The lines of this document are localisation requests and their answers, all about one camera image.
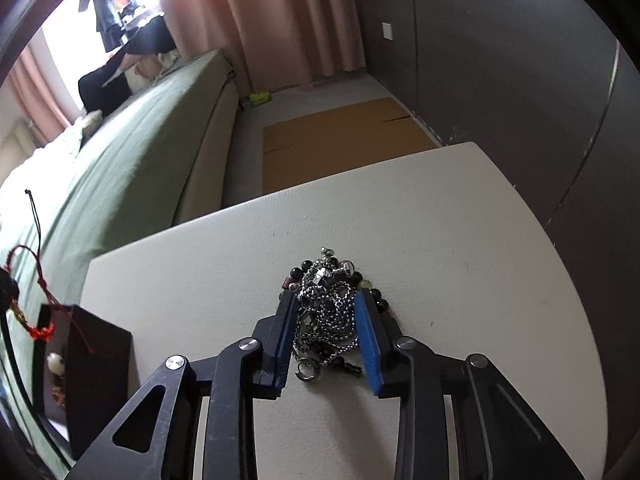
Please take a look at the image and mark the silver chain necklace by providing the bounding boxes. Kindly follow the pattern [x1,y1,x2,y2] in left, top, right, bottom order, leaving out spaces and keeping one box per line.
[292,246,363,384]

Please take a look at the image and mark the bed with green sheet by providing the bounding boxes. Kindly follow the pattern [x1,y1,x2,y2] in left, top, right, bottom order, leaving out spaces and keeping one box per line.
[0,49,239,461]

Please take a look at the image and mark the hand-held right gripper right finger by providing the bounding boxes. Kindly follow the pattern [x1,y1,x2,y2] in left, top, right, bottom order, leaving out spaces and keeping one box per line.
[352,290,586,480]

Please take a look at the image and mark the beige cloth bundle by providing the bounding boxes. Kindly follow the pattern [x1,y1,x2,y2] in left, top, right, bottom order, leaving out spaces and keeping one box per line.
[122,52,181,84]

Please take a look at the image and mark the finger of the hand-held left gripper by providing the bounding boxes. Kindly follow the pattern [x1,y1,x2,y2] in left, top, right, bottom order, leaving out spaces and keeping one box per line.
[0,269,16,311]

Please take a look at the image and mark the black garment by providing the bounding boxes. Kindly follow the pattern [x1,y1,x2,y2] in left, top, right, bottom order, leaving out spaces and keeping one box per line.
[120,10,176,59]

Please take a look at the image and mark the black jewelry box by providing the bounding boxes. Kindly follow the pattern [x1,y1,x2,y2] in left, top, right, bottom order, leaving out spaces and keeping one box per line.
[37,304,134,461]

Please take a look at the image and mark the red string bracelet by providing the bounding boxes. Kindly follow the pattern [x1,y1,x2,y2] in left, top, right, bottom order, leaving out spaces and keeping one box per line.
[0,187,96,356]

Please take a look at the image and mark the crumpled green quilt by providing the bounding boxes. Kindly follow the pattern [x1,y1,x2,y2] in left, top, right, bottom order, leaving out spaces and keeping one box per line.
[0,120,87,221]

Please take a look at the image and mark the hanging dark clothes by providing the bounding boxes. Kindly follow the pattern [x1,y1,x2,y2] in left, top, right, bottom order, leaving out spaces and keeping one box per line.
[80,0,139,54]

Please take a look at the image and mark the wide pink curtain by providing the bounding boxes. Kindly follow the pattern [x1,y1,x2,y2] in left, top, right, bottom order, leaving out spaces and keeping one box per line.
[162,0,369,86]

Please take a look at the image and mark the flattened cardboard sheet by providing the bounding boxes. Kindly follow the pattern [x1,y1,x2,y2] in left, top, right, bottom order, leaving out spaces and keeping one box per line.
[262,97,442,196]

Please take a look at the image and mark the dark bead bracelet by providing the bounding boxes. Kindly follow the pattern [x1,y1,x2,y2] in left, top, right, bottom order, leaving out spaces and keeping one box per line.
[281,257,401,331]

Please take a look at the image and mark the narrow pink curtain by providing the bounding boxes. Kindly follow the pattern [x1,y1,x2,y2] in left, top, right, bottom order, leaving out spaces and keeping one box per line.
[7,42,84,133]

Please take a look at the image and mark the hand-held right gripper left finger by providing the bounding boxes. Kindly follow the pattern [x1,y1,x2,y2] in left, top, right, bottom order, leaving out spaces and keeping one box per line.
[65,290,301,480]

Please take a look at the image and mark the dark grey wardrobe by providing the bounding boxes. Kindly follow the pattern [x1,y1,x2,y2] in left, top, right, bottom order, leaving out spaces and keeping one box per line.
[407,0,637,461]

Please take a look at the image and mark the beige pillow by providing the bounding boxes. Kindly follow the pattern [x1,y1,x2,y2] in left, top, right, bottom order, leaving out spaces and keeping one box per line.
[80,110,104,136]

